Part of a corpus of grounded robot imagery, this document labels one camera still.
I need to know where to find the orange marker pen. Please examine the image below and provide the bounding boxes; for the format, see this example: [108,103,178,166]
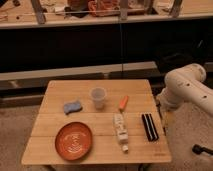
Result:
[119,96,129,112]

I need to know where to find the white tube bottle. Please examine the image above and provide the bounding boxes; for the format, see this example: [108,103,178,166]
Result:
[114,113,129,153]

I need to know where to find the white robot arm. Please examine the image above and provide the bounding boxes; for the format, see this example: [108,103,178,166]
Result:
[157,63,213,117]

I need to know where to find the orange ceramic bowl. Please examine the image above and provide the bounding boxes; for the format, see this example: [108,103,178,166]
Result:
[55,122,93,161]

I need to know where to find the black object on floor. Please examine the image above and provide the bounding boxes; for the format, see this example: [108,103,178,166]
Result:
[192,144,213,155]

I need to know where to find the blue sponge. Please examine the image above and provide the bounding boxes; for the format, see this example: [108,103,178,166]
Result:
[63,101,82,115]

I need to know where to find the black striped case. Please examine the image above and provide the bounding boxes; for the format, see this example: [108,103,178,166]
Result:
[141,114,159,142]

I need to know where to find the orange cloth on shelf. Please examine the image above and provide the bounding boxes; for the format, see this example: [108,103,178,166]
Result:
[88,0,120,17]

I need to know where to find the wooden folding table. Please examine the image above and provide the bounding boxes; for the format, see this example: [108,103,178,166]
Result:
[22,80,171,165]

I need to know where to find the translucent plastic cup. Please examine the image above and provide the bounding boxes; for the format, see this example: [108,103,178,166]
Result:
[90,87,106,109]

